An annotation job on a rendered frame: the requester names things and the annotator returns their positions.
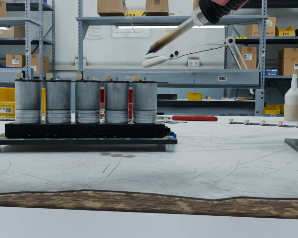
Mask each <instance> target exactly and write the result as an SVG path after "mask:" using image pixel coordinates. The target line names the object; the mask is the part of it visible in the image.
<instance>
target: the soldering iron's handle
mask: <svg viewBox="0 0 298 238"><path fill-rule="evenodd" d="M244 2H246V0H229V1H228V2H227V3H226V5H224V6H222V5H220V4H217V3H215V2H213V1H211V0H199V7H200V9H201V11H202V13H203V15H204V16H205V18H206V19H207V20H208V21H209V22H210V23H212V24H216V23H218V22H219V20H220V18H221V17H223V16H224V15H226V14H227V13H229V12H230V11H232V10H233V9H234V8H236V7H238V6H239V5H241V4H242V3H244Z"/></svg>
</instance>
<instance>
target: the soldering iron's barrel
mask: <svg viewBox="0 0 298 238"><path fill-rule="evenodd" d="M207 22H208V20H207V19H206V18H205V16H204V15H203V13H202V11H201V9H200V7H198V8H197V9H196V10H195V11H193V12H192V13H191V18H189V19H188V20H186V21H185V22H183V23H182V24H181V25H179V26H178V27H177V28H175V29H174V30H172V31H171V32H169V33H168V34H166V35H165V36H164V37H162V38H161V39H159V40H158V41H156V42H155V43H154V44H152V45H151V46H150V50H151V52H152V53H156V52H157V51H159V50H161V49H162V48H163V47H165V46H166V45H168V44H169V43H171V42H172V41H173V40H175V39H176V38H178V37H179V36H181V35H182V34H184V33H185V32H187V31H188V30H190V29H191V28H193V27H194V26H196V25H197V26H198V27H200V26H202V25H203V24H205V23H207Z"/></svg>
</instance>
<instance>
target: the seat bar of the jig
mask: <svg viewBox="0 0 298 238"><path fill-rule="evenodd" d="M5 135H165V124H164V123H162V122H157V124H134V123H133V122H129V123H128V124H105V123H104V122H100V123H99V124H76V123H75V122H71V123H69V124H46V122H42V123H38V124H17V123H16V122H10V123H7V124H5Z"/></svg>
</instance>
